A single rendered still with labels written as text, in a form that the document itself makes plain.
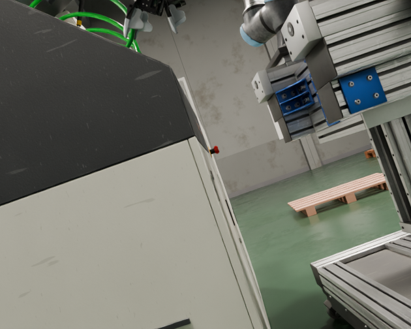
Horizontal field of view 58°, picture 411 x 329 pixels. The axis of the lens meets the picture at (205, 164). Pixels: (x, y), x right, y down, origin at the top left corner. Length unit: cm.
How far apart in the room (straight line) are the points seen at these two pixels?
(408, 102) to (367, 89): 18
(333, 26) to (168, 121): 42
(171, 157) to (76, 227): 26
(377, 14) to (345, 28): 8
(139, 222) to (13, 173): 30
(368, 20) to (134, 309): 81
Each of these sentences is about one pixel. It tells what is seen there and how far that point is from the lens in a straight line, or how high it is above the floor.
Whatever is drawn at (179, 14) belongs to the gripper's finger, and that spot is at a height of 125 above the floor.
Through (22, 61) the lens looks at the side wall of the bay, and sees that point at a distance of 93.
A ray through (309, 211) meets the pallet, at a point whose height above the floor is 4.
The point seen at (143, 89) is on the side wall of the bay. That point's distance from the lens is 82.
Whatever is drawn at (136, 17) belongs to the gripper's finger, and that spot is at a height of 122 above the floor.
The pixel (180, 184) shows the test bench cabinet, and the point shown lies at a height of 70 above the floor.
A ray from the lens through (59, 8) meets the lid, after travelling 175.
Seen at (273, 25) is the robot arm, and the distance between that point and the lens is 151.
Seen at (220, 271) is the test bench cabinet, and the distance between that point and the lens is 81.
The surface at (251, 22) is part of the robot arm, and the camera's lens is 157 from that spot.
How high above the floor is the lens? 69
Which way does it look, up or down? 2 degrees up
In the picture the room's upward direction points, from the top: 19 degrees counter-clockwise
